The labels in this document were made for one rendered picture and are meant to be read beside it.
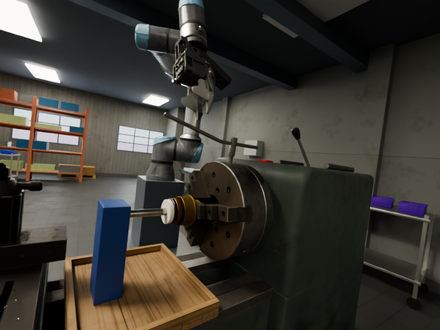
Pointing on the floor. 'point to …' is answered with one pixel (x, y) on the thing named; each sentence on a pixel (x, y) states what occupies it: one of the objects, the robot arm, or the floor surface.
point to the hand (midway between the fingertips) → (205, 112)
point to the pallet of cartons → (82, 173)
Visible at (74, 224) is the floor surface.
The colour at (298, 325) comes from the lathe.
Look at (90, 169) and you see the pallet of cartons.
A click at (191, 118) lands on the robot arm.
